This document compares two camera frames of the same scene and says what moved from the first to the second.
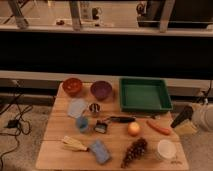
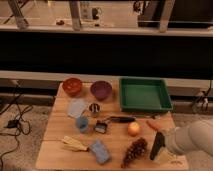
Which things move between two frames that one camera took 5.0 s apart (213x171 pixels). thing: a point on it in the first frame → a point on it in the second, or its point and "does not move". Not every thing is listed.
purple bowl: x=101 y=89 does not move
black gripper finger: x=186 y=114 → x=158 y=143
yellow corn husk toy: x=73 y=144 does not move
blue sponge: x=102 y=154 does not move
